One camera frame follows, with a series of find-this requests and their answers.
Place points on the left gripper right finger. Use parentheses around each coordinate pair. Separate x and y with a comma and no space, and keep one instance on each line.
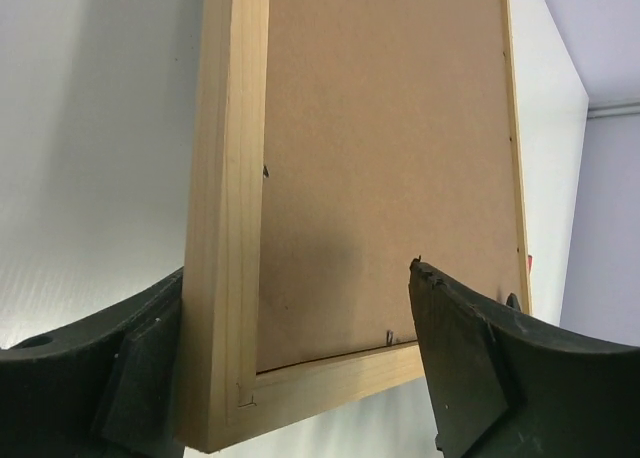
(505,384)

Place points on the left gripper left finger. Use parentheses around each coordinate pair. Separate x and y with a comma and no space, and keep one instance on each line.
(99,387)

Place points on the wooden picture frame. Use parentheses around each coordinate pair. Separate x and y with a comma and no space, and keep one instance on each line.
(335,142)

